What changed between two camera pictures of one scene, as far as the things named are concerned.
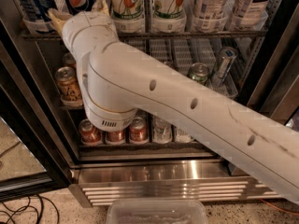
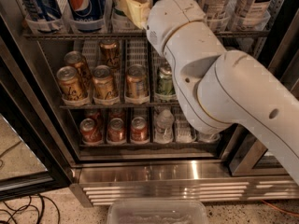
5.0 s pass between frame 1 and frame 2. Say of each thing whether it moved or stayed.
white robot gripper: moved
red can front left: stayed
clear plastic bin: stayed
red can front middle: stayed
